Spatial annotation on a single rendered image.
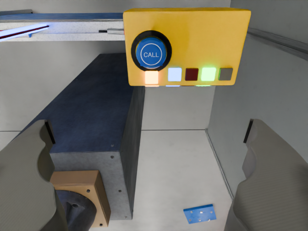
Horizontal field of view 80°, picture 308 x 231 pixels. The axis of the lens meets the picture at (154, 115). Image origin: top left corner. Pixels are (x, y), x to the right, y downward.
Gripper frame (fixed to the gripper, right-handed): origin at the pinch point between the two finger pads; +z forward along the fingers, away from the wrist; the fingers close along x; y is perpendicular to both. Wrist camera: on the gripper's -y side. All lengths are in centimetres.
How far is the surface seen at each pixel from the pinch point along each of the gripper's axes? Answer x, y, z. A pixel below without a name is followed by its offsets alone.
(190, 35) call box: 5.0, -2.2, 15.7
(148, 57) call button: -0.5, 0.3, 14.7
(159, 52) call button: 0.9, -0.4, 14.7
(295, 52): 45, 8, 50
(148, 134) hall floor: -6, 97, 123
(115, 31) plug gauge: -8.6, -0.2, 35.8
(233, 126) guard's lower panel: 45, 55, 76
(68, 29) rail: -19.5, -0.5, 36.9
